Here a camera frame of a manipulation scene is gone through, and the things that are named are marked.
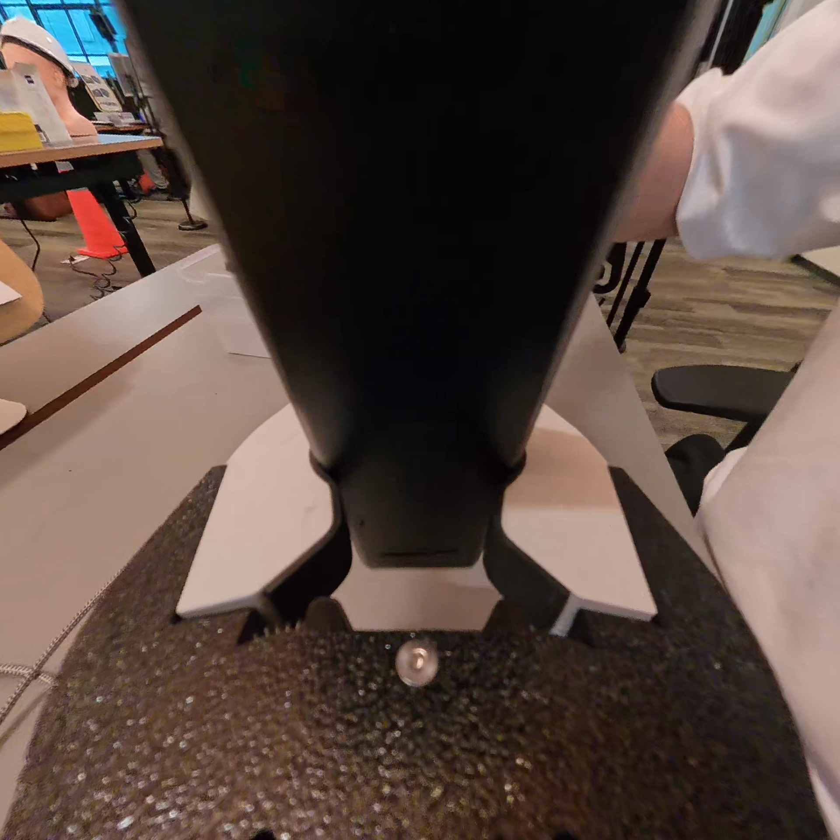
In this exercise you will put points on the orange traffic cone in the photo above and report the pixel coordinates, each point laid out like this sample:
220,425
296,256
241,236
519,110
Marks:
95,230

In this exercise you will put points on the person in white shirt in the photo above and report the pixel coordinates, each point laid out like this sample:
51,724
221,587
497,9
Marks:
775,131

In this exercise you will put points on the white hard hat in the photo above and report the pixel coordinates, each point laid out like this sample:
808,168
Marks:
37,40

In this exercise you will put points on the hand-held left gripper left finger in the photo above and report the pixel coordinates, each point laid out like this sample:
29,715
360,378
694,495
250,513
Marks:
250,525

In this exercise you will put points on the black usb hub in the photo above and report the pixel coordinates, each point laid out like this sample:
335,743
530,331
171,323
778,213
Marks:
420,236

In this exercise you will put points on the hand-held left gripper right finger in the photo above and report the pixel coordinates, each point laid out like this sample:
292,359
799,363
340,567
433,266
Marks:
584,532

